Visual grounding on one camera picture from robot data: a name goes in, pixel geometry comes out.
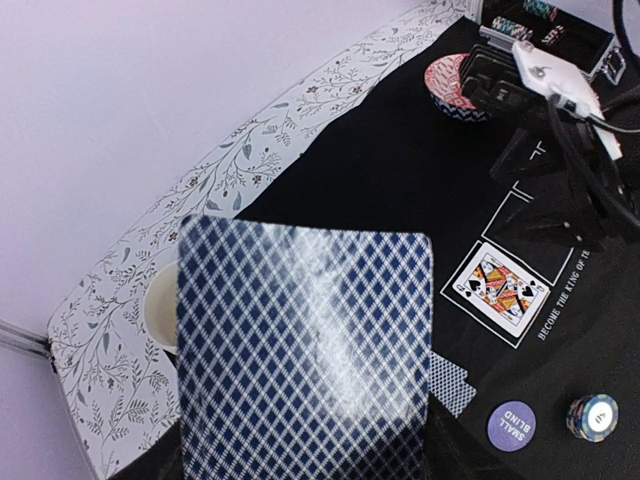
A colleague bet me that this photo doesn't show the face-down cards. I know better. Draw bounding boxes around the face-down cards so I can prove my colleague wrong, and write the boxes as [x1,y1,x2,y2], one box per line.
[430,351,477,418]

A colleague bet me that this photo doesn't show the white ribbed ceramic mug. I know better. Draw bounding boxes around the white ribbed ceramic mug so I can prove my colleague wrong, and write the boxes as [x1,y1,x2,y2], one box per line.
[143,262,178,355]

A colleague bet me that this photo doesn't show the blue playing card deck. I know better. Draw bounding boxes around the blue playing card deck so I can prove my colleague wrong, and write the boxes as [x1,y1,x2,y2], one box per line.
[177,216,433,479]

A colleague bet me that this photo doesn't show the queen of spades card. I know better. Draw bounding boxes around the queen of spades card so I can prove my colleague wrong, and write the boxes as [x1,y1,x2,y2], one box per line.
[451,242,550,338]

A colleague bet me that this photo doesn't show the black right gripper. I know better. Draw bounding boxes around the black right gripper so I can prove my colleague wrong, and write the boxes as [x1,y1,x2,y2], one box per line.
[459,44,639,250]

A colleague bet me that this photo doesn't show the red patterned bowl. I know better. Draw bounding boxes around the red patterned bowl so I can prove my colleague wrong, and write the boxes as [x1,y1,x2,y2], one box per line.
[424,53,492,123]

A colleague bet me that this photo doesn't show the stack of poker chips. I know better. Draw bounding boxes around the stack of poker chips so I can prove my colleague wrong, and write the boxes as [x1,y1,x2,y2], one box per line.
[565,394,619,443]

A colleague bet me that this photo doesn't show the black poker mat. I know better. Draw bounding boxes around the black poker mat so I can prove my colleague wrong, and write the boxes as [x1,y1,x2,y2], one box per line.
[240,19,639,479]

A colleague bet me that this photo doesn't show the poker chips in case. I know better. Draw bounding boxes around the poker chips in case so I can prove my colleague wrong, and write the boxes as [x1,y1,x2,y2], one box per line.
[491,16,533,41]

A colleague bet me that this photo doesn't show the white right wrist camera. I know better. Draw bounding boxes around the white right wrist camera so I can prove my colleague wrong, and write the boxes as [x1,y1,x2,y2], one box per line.
[511,41,623,161]

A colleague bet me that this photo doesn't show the floral white tablecloth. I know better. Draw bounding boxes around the floral white tablecloth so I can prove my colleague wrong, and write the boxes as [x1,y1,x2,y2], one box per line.
[47,1,466,479]

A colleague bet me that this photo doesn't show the left aluminium frame post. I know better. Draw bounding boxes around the left aluminium frame post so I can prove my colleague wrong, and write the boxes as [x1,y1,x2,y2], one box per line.
[0,320,51,359]

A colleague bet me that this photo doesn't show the purple small blind button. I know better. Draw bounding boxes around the purple small blind button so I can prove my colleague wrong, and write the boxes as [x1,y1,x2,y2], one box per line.
[487,400,536,453]

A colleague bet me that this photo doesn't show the aluminium poker chip case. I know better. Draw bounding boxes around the aluminium poker chip case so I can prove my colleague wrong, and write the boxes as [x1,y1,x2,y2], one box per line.
[465,1,627,86]

